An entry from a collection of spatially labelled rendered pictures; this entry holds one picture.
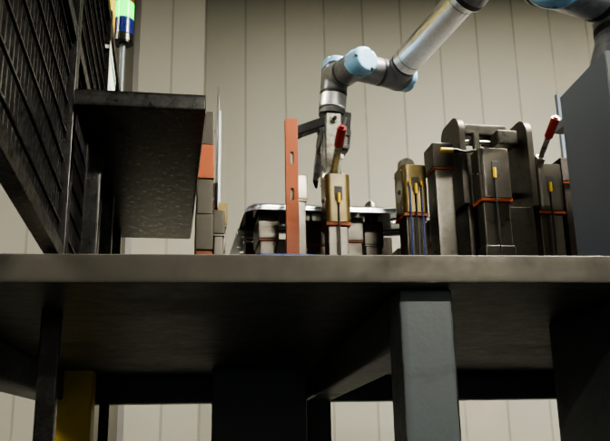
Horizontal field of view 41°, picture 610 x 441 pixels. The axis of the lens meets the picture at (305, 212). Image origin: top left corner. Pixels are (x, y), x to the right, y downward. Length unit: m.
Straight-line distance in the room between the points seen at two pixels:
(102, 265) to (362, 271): 0.35
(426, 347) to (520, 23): 3.50
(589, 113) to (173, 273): 0.83
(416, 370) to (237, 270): 0.29
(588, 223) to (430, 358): 0.51
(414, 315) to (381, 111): 3.00
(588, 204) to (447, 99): 2.72
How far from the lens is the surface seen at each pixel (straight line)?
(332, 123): 1.97
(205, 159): 1.88
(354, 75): 2.16
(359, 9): 4.37
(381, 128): 4.09
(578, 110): 1.62
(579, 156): 1.60
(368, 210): 1.98
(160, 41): 3.98
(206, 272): 1.12
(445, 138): 2.03
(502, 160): 1.88
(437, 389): 1.17
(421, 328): 1.18
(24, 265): 1.15
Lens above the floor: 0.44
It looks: 16 degrees up
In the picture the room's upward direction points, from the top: 1 degrees counter-clockwise
